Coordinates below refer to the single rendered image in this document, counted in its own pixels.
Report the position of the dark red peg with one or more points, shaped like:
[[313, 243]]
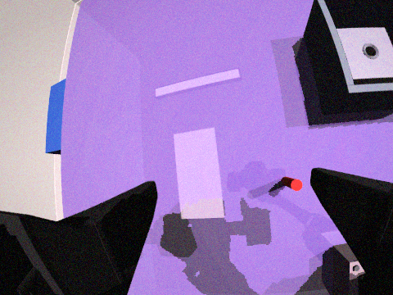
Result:
[[292, 183]]

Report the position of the white square plate with hole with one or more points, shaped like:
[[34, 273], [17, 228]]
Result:
[[369, 53]]

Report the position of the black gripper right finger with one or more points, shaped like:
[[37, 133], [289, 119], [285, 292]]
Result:
[[362, 210]]

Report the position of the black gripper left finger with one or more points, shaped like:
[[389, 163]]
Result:
[[94, 252]]

